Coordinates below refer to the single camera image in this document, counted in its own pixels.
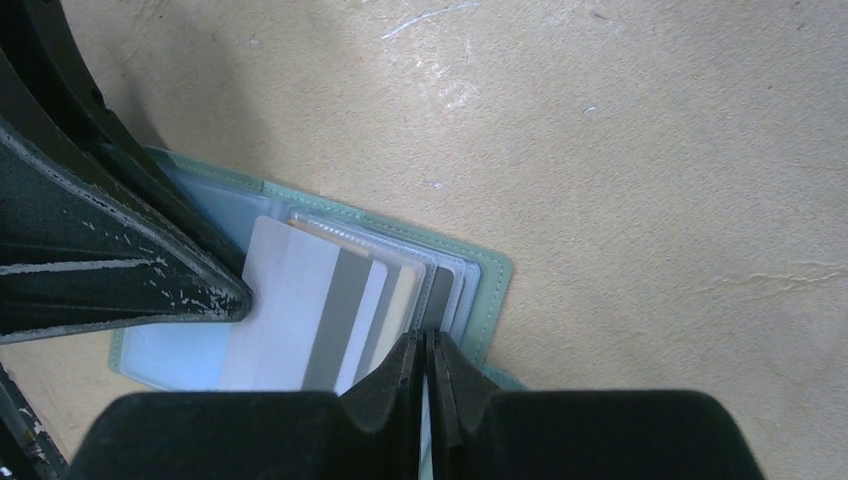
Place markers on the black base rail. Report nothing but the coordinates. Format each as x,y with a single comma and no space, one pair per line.
27,449

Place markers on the green card holder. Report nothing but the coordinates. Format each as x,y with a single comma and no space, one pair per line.
433,281

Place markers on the grey card with magnetic stripe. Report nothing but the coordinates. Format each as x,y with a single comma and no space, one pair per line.
313,305

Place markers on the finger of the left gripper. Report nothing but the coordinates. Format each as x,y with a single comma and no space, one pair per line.
38,43
80,253

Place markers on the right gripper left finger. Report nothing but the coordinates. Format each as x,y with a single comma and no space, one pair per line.
370,432

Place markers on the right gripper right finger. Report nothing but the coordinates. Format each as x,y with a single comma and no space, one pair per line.
481,431

